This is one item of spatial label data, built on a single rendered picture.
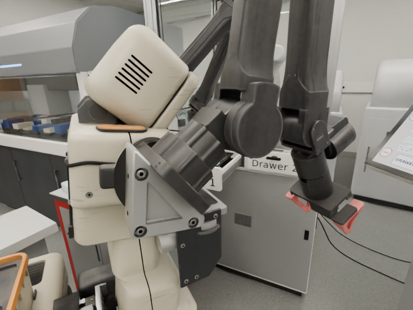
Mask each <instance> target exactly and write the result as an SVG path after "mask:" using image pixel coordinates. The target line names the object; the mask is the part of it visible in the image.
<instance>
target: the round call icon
mask: <svg viewBox="0 0 413 310"><path fill-rule="evenodd" d="M394 150H395V149H393V148H389V147H386V146H384V147H383V148H382V149H381V151H380V152H379V153H378V156H382V157H385V158H389V156H390V155H391V154H392V152H393V151H394Z"/></svg>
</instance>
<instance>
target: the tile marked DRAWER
mask: <svg viewBox="0 0 413 310"><path fill-rule="evenodd" d="M390 164H392V165H395V166H398V167H401V168H404V169H407V170H410V171H413V157H410V156H405V155H403V154H399V153H398V154H397V156H396V157H395V158H394V159H393V160H392V161H391V163H390Z"/></svg>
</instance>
